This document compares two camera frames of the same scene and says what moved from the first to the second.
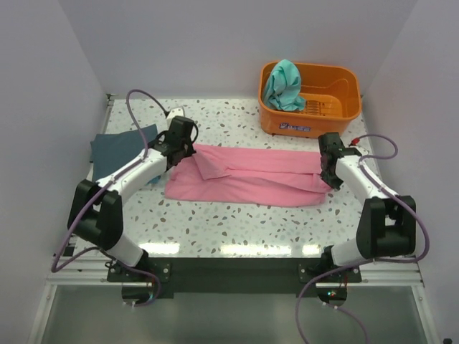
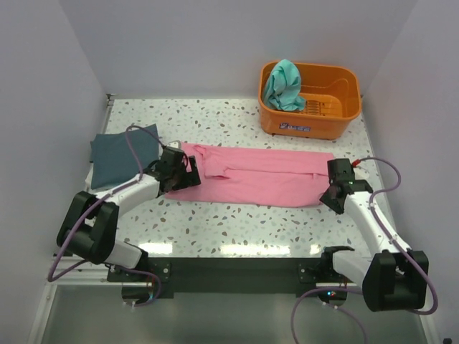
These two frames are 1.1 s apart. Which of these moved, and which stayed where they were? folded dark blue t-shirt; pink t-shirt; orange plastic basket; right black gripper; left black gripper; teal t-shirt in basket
Moved: right black gripper; left black gripper
Stayed: folded dark blue t-shirt; orange plastic basket; teal t-shirt in basket; pink t-shirt
